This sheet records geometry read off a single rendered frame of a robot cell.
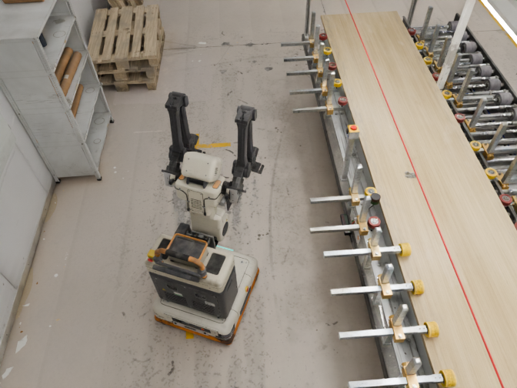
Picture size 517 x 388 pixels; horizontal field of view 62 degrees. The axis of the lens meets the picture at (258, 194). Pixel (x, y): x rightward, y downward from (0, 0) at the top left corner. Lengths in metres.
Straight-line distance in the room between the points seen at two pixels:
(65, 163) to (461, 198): 3.43
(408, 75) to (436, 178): 1.22
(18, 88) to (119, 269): 1.66
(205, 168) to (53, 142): 2.07
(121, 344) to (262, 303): 1.10
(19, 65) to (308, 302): 2.87
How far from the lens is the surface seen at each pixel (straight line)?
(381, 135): 3.49
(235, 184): 2.61
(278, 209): 4.04
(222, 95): 5.27
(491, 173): 3.47
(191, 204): 2.72
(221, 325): 3.18
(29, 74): 3.89
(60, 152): 4.39
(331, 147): 3.61
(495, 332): 2.76
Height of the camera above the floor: 3.20
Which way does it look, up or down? 50 degrees down
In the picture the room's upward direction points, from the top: 2 degrees counter-clockwise
